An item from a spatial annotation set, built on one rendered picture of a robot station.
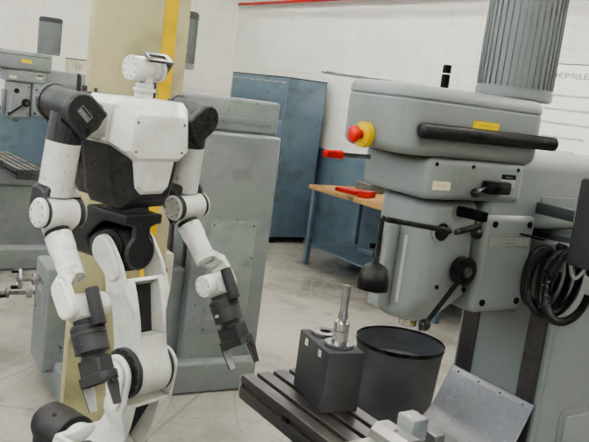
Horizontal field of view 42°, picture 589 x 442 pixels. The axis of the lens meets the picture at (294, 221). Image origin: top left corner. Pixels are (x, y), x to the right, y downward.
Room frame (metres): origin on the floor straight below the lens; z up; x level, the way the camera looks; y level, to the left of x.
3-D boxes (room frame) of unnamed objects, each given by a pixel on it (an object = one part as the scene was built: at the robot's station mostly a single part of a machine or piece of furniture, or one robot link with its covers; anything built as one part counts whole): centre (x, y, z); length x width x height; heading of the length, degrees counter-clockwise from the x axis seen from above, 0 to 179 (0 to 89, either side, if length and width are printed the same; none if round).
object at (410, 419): (1.87, -0.37, 1.03); 0.06 x 0.05 x 0.06; 35
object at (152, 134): (2.18, 0.51, 1.63); 0.34 x 0.30 x 0.36; 142
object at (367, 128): (1.80, -0.14, 1.76); 0.06 x 0.02 x 0.06; 34
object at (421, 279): (1.93, -0.33, 1.47); 0.21 x 0.19 x 0.32; 34
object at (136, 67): (2.14, 0.46, 1.84); 0.10 x 0.07 x 0.09; 142
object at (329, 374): (2.27, -0.16, 1.02); 0.22 x 0.12 x 0.20; 23
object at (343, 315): (2.22, -0.18, 1.24); 0.03 x 0.03 x 0.11
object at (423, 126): (1.83, -0.44, 1.79); 0.45 x 0.04 x 0.04; 124
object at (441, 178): (1.96, -0.36, 1.68); 0.34 x 0.24 x 0.10; 124
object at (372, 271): (1.72, -0.20, 1.45); 0.07 x 0.07 x 0.06
